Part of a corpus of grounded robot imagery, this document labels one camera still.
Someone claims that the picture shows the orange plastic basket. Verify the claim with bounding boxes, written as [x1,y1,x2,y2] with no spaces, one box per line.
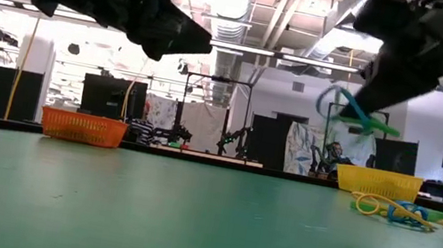
[37,106,131,152]

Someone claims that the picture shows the green rubber band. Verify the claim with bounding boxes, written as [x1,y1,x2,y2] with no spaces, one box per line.
[331,109,403,140]

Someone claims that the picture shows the blue rubber bands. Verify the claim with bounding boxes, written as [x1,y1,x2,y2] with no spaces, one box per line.
[384,198,431,230]

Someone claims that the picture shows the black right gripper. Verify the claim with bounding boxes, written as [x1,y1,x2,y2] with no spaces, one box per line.
[337,0,443,135]

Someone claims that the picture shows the blue rubber band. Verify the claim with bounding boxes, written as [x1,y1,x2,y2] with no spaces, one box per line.
[313,82,379,132]

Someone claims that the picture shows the long LED light bar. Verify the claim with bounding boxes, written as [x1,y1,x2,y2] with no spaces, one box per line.
[0,0,443,94]

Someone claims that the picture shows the yellow hanging power cable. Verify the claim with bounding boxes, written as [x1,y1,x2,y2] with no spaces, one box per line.
[3,13,42,124]

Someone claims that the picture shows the green table mat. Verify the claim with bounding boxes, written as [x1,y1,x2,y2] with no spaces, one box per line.
[0,125,443,248]

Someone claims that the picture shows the yellow plastic basket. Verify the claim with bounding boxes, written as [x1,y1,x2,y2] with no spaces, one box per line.
[332,162,425,205]

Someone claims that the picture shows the black frame stand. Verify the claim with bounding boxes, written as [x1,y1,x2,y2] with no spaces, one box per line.
[174,71,255,160]
[317,100,391,187]

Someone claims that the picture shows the white patterned backdrop sheet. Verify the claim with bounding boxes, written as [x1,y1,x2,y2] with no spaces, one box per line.
[280,119,330,179]
[138,92,228,156]

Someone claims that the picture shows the black screen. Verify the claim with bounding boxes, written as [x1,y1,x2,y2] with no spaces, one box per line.
[77,72,150,125]

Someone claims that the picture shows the yellow rubber bands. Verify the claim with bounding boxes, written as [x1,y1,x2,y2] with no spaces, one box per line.
[347,189,443,235]

